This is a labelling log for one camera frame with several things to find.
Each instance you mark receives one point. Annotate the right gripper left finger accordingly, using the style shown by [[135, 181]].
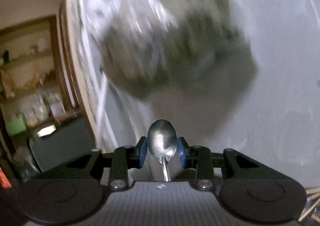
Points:
[[106, 171]]

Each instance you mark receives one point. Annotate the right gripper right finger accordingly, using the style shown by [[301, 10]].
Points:
[[233, 164]]

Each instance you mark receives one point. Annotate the large steel spoon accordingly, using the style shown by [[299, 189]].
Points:
[[162, 144]]

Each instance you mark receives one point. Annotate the wooden chopstick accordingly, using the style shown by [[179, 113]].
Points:
[[310, 214]]

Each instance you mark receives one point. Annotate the wooden shelf unit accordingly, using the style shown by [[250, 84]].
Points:
[[36, 85]]

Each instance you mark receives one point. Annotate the plastic bag of dried leaves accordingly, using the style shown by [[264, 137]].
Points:
[[190, 44]]

